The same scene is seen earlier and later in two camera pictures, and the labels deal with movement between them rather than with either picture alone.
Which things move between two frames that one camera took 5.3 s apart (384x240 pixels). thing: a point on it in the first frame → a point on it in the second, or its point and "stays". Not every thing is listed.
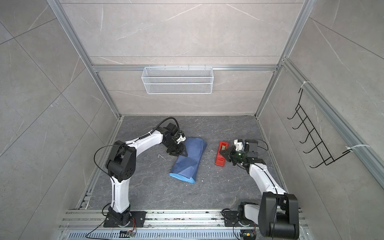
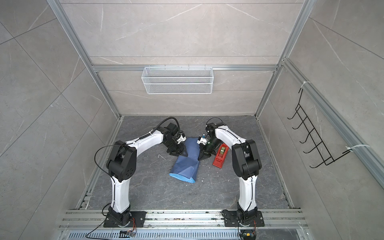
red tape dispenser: (220, 160) stays
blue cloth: (186, 168) stays
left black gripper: (179, 152) stays
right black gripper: (230, 155) → (204, 152)
